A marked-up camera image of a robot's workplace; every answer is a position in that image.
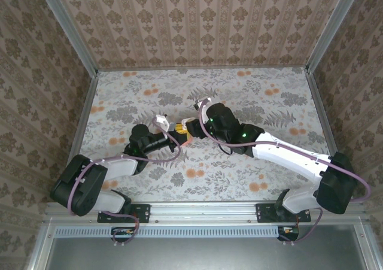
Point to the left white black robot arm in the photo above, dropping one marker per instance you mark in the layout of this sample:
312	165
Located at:
77	186

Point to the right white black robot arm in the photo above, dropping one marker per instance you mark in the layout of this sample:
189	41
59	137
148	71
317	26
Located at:
335	186

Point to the floral patterned table cover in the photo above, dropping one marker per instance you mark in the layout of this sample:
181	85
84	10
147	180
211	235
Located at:
179	84

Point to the small black electronics board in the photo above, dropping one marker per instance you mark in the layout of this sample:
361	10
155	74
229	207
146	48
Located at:
124	233
288	232

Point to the grey metal sheet panel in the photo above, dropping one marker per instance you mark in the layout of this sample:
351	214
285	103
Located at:
194	255

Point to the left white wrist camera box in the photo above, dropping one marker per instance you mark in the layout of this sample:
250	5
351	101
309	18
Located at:
163	121

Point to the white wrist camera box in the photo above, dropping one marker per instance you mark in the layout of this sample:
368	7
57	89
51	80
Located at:
163	121
206	100

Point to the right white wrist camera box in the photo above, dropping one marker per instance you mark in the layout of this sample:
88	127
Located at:
206	100

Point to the aluminium side rail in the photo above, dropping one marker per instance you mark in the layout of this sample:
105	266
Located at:
317	102
79	132

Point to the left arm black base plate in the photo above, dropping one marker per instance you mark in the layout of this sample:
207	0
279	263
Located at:
140	213

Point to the aluminium mounting rail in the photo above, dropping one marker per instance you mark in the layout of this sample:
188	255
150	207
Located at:
203	213

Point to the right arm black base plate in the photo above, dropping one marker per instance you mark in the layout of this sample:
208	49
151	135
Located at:
264	213

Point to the aluminium frame post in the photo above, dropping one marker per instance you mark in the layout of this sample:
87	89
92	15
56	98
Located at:
67	27
333	27

